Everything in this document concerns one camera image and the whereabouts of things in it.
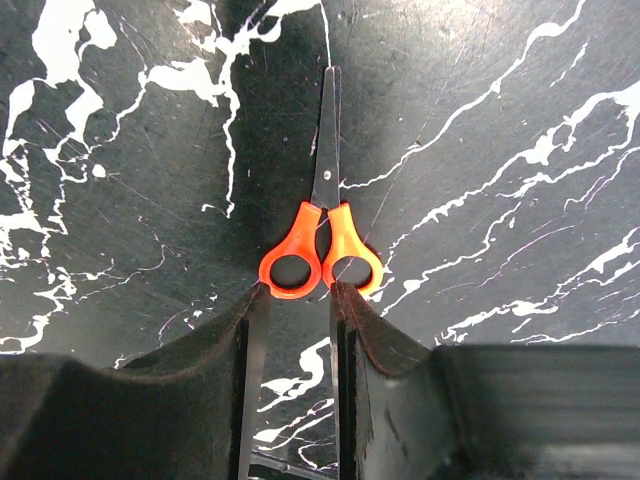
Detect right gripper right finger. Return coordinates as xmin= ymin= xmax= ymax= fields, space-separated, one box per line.
xmin=330 ymin=283 xmax=639 ymax=479

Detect orange handled scissors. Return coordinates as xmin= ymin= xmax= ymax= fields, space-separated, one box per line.
xmin=259 ymin=66 xmax=384 ymax=300

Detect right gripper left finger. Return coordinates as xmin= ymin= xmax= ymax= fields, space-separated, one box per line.
xmin=1 ymin=284 xmax=270 ymax=479

